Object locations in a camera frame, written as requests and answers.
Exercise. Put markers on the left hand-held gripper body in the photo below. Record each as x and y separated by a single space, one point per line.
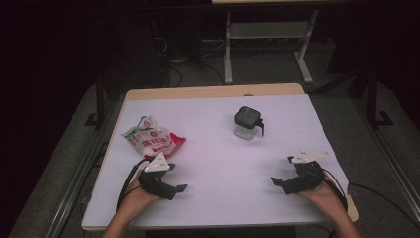
155 180

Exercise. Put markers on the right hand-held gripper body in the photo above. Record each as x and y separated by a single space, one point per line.
307 178

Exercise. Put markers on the white and red seasoning bag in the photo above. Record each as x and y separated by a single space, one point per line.
153 139

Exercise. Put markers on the clear jar with black lid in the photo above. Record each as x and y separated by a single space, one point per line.
247 123

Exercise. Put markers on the person's left hand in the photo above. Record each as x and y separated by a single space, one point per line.
138 198

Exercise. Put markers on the person's right hand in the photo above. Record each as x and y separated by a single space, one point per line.
325 196

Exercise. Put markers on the white paper sheet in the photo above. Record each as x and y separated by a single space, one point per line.
218 172

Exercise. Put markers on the wooden table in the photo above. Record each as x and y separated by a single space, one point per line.
211 91

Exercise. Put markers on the black metal stand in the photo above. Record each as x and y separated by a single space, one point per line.
374 99
99 102

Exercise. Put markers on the grey metal rail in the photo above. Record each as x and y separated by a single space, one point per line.
386 155
77 178

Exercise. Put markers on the white metal desk frame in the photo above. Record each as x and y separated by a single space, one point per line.
269 30

